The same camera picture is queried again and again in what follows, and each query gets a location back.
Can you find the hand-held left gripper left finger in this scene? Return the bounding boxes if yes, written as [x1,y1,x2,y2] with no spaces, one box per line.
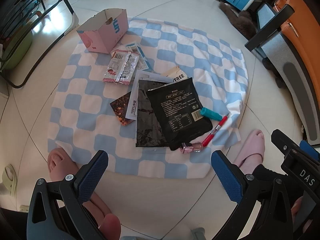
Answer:
[26,150,109,240]

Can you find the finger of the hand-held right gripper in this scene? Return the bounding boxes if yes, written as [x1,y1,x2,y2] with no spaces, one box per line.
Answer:
[299,140,319,160]
[271,129,297,155]

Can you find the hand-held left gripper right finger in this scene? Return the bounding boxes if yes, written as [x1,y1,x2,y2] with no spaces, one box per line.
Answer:
[211,150,304,240]

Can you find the white blue-edged packet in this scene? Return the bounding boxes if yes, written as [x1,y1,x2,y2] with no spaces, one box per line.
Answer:
[126,70,173,120]

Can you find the black snack pouch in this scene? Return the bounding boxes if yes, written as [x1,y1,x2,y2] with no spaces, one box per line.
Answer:
[146,77,213,151]

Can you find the beige printed packet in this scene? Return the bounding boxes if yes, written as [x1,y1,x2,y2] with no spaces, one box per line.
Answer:
[160,66,188,83]

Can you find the pink cardboard box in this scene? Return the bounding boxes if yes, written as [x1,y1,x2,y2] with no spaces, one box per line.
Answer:
[76,8,129,54]

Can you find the person's right hand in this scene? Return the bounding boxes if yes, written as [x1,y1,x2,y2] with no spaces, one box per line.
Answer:
[291,197,304,222]

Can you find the pink slipper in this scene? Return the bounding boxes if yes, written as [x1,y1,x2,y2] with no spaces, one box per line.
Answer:
[47,147,122,240]
[234,129,266,174]

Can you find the person's right leg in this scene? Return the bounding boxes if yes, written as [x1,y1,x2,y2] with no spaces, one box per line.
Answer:
[251,164,285,183]

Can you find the person's leg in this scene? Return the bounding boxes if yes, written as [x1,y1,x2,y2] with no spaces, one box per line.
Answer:
[251,164,285,183]
[0,205,33,240]

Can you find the pink nail polish bottle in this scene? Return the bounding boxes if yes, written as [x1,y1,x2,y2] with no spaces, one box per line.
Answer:
[180,141,203,154]

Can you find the red pen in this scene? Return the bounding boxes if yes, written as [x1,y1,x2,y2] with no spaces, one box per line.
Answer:
[202,114,230,147]

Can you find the teal cap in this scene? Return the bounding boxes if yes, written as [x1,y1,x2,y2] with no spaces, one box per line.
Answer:
[200,107,222,121]

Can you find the dark spice packet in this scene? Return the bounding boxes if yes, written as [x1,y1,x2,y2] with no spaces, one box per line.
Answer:
[110,92,137,126]

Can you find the flat black foil packet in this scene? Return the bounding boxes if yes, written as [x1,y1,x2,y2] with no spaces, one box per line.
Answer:
[135,79,170,147]

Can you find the black grey machine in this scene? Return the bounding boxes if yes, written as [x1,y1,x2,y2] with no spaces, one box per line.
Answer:
[244,2,320,143]

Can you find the green slipper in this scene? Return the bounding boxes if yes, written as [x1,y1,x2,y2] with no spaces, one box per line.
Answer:
[0,164,19,200]

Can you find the person's left leg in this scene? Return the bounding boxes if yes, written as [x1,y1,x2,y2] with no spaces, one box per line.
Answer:
[0,205,33,240]

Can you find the red white clear sachet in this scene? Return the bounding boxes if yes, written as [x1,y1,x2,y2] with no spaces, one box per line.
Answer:
[117,51,140,85]
[102,49,130,83]

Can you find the orange cabinet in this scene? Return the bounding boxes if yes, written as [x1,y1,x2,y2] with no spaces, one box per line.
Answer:
[274,0,320,85]

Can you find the grey furry thing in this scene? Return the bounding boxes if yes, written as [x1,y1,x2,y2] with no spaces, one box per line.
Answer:
[219,2,258,40]

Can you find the blue white sachet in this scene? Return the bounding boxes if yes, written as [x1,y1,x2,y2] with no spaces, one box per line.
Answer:
[135,46,153,71]
[124,42,140,53]

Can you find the blue white checkered cloth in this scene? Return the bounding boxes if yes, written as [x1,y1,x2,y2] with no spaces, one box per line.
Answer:
[47,17,248,179]

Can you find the green basin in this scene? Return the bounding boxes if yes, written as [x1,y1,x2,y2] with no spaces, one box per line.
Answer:
[0,27,34,71]

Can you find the black metal chair frame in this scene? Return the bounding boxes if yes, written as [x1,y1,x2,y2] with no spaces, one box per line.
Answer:
[0,0,75,88]

